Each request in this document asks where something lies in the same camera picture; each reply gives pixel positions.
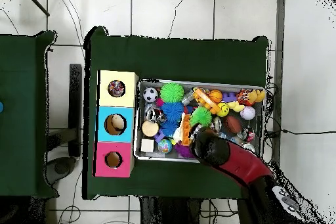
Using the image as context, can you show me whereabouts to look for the shallow metal mesh bin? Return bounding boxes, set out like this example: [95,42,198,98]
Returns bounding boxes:
[133,78,266,164]

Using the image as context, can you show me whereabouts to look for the blue spiky rubber ball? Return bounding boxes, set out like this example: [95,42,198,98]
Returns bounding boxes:
[160,101,184,122]

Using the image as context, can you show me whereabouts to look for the dark green table cloth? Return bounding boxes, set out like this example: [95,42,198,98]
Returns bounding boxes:
[82,26,270,205]
[0,30,59,200]

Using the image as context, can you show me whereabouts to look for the white baseball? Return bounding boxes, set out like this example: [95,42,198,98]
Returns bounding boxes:
[240,105,256,122]

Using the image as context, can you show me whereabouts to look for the polka dot cloth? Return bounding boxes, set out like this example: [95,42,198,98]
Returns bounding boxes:
[108,79,126,98]

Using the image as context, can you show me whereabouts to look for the purple spiky ball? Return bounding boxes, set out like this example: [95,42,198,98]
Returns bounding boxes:
[173,142,195,159]

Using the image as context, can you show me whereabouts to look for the wooden box with three holes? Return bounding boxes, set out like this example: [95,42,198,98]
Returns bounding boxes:
[93,70,139,178]

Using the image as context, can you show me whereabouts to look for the black and white soccer ball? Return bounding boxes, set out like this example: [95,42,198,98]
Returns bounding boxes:
[142,87,159,103]

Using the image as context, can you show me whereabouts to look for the green spiky rubber ball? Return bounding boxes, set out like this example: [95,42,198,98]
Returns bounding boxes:
[160,82,185,104]
[189,106,213,127]

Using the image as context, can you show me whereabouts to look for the black tripod leg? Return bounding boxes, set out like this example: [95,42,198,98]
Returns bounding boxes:
[22,0,51,17]

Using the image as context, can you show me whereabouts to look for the black floor cable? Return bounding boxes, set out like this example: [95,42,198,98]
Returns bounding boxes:
[264,128,336,136]

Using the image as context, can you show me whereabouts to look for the orange toy building brick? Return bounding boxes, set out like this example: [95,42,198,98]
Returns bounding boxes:
[192,87,222,116]
[180,113,194,146]

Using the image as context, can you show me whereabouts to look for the yellow smiley face ball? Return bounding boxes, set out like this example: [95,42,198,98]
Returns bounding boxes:
[216,102,230,118]

